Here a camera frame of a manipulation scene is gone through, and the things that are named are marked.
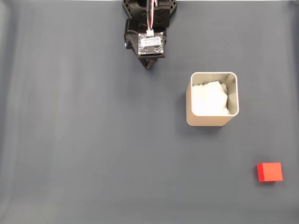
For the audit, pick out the red cube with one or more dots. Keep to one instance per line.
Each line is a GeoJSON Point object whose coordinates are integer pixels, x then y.
{"type": "Point", "coordinates": [271, 171]}

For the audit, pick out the beige square box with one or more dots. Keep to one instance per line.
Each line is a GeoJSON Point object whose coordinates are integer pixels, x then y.
{"type": "Point", "coordinates": [205, 120]}

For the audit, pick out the white crumpled cloth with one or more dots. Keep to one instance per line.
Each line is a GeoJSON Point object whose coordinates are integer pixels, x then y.
{"type": "Point", "coordinates": [208, 100]}

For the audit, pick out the camera circuit board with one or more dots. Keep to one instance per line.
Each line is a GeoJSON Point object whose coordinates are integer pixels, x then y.
{"type": "Point", "coordinates": [150, 44]}

